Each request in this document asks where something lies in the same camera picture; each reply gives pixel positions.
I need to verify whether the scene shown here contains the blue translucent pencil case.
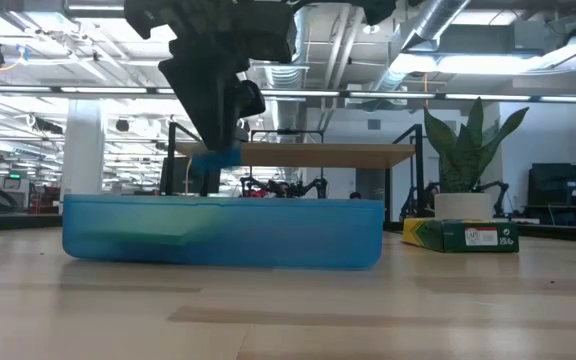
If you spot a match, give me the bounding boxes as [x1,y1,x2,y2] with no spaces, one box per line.
[61,193,386,271]

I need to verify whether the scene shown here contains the snake plant in white pot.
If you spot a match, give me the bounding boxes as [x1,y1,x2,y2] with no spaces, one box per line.
[421,96,531,222]

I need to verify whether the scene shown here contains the green sticky note pad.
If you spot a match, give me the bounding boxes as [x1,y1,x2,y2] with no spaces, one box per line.
[70,204,225,247]

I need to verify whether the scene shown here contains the long ceiling light bar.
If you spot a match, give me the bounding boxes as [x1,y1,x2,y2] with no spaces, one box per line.
[0,84,576,104]

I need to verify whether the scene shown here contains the white building column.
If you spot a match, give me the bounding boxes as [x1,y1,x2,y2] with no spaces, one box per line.
[59,99,108,201]

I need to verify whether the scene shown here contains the wooden shelf riser black legs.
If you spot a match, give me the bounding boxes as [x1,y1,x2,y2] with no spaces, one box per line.
[164,122,426,221]

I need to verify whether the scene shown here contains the blue eraser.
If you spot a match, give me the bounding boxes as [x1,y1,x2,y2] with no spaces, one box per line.
[189,146,244,172]

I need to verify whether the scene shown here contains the black background monitor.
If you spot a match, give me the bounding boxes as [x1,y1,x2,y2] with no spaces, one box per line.
[160,156,223,196]

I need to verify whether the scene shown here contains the silver ventilation duct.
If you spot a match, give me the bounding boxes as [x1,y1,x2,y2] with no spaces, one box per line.
[247,0,319,132]

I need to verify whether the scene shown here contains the green yellow crayon box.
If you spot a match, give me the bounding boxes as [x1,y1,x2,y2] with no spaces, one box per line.
[401,216,521,254]

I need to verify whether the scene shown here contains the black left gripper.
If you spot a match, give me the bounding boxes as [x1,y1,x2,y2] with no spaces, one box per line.
[123,0,299,152]

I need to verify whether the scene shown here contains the black equipment rack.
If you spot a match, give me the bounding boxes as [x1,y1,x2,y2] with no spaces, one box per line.
[526,161,576,229]

